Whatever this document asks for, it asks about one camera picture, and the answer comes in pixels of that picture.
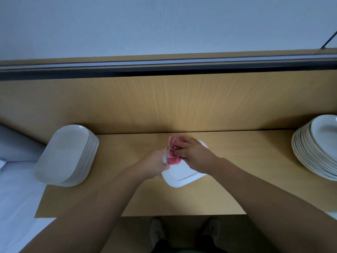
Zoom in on person's left hand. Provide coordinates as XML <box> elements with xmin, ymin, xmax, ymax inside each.
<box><xmin>134</xmin><ymin>148</ymin><xmax>170</xmax><ymax>181</ymax></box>

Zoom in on person's right hand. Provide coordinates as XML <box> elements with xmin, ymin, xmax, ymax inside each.
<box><xmin>171</xmin><ymin>136</ymin><xmax>223</xmax><ymax>175</ymax></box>

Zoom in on pink cleaning cloth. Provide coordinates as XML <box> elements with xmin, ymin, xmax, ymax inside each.
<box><xmin>167</xmin><ymin>136</ymin><xmax>188</xmax><ymax>166</ymax></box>

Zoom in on white glossy rectangular plate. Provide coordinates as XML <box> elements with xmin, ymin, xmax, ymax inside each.
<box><xmin>160</xmin><ymin>140</ymin><xmax>209</xmax><ymax>188</ymax></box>

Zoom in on pile of white oblong plates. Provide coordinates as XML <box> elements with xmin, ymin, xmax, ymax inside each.
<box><xmin>35</xmin><ymin>124</ymin><xmax>100</xmax><ymax>187</ymax></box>

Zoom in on stack of white round plates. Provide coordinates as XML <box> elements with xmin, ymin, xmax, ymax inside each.
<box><xmin>291</xmin><ymin>114</ymin><xmax>337</xmax><ymax>181</ymax></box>

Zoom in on person's left forearm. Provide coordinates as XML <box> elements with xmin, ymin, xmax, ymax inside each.
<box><xmin>21</xmin><ymin>168</ymin><xmax>151</xmax><ymax>253</ymax></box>

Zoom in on person's right forearm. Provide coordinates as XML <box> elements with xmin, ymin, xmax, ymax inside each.
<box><xmin>211</xmin><ymin>160</ymin><xmax>337</xmax><ymax>253</ymax></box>

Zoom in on grey upholstered headboard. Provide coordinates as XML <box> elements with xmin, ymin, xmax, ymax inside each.
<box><xmin>0</xmin><ymin>124</ymin><xmax>47</xmax><ymax>163</ymax></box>

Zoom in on white bed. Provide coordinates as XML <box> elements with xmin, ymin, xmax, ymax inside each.
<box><xmin>0</xmin><ymin>161</ymin><xmax>56</xmax><ymax>253</ymax></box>

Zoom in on black wall rail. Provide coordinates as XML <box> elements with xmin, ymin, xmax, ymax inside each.
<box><xmin>0</xmin><ymin>54</ymin><xmax>337</xmax><ymax>82</ymax></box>

